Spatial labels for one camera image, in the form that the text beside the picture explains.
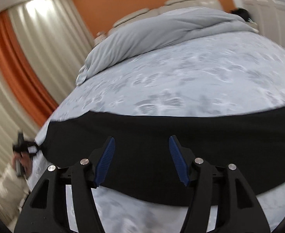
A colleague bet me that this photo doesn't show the black pants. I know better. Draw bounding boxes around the black pants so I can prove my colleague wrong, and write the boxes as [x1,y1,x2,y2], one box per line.
[41,106,285,206]

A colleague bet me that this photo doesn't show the person's left hand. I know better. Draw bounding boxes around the person's left hand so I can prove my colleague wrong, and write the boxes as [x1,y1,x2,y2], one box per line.
[11,151,32,179]

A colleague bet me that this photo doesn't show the orange curtain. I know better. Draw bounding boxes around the orange curtain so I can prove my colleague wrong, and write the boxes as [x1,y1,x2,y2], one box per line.
[0,10,58,127]

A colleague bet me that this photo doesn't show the cream curtain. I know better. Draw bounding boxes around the cream curtain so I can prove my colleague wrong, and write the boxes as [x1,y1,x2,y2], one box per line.
[0,0,94,229]

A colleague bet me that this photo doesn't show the white floral bed sheet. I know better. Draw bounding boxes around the white floral bed sheet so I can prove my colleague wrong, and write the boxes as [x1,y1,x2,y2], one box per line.
[35,32,285,232]

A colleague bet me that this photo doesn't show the grey duvet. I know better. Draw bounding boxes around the grey duvet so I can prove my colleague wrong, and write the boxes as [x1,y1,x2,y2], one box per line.
[76,7,255,86]

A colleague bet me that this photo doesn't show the black object on nightstand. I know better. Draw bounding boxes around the black object on nightstand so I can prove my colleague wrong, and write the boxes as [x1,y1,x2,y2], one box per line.
[230,8,251,22]

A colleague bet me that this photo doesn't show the cream leather headboard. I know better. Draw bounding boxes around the cream leather headboard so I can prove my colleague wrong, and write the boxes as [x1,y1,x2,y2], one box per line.
[108,0,224,36]

